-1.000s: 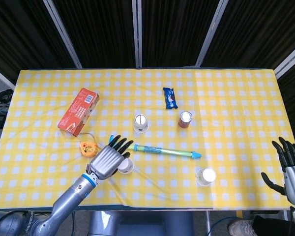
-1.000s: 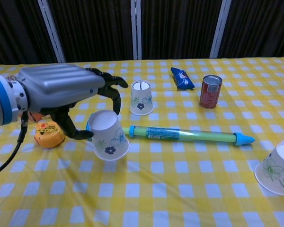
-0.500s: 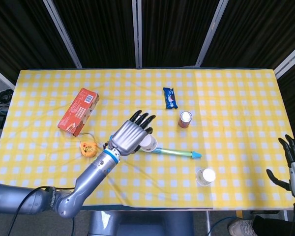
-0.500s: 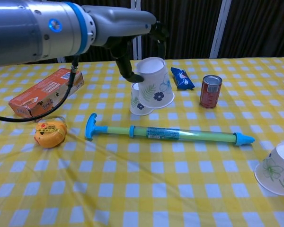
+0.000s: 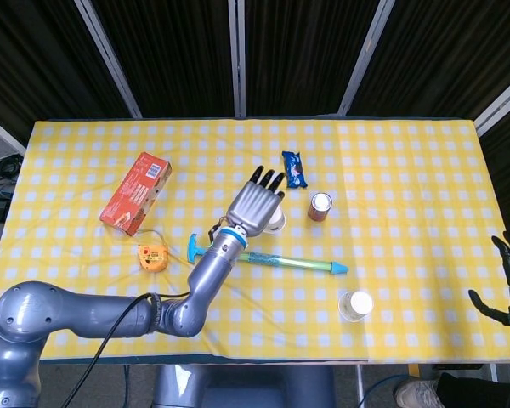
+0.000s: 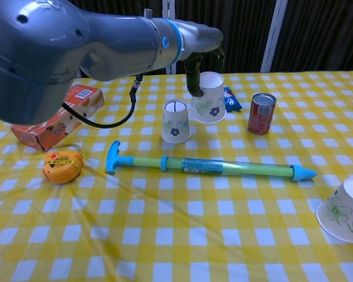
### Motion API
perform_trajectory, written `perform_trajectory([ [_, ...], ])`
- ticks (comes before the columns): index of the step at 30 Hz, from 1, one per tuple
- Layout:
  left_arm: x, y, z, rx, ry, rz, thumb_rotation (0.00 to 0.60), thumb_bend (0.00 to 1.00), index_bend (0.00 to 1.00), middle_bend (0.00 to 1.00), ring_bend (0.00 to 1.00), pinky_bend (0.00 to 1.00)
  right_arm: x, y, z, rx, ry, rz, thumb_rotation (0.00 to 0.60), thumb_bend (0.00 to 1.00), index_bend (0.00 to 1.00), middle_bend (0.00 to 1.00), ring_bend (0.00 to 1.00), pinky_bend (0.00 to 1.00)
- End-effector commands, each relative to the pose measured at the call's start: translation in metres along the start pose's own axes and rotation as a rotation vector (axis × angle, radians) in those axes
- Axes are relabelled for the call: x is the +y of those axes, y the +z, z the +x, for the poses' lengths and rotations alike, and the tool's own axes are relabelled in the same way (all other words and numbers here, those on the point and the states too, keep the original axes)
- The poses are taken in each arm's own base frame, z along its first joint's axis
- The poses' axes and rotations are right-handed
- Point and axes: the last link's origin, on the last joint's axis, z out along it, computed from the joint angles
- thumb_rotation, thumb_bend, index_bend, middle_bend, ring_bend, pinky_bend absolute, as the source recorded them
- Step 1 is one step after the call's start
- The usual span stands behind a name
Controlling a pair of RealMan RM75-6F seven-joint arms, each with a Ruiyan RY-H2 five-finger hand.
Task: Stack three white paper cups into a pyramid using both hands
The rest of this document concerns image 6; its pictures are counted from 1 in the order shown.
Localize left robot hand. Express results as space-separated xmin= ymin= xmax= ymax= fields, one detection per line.
xmin=181 ymin=21 xmax=226 ymax=98

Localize white floral paper cup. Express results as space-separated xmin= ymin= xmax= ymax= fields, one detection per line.
xmin=315 ymin=175 xmax=353 ymax=244
xmin=190 ymin=71 xmax=227 ymax=125

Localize yellow checkered tablecloth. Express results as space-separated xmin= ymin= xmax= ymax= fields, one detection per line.
xmin=0 ymin=69 xmax=353 ymax=282

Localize blue snack packet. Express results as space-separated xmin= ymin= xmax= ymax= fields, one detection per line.
xmin=223 ymin=85 xmax=243 ymax=112

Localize paper cup with black line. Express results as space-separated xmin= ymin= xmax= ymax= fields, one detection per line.
xmin=161 ymin=99 xmax=192 ymax=145

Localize red drink can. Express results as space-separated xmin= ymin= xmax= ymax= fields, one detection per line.
xmin=248 ymin=93 xmax=277 ymax=136

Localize blue green water pump toy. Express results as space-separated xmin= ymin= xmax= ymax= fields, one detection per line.
xmin=105 ymin=140 xmax=318 ymax=183

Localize orange cardboard box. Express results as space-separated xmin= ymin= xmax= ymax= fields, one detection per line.
xmin=11 ymin=84 xmax=105 ymax=152

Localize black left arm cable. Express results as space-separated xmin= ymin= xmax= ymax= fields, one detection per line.
xmin=61 ymin=75 xmax=144 ymax=129

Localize orange round toy with string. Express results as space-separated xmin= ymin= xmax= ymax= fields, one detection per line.
xmin=42 ymin=143 xmax=85 ymax=185

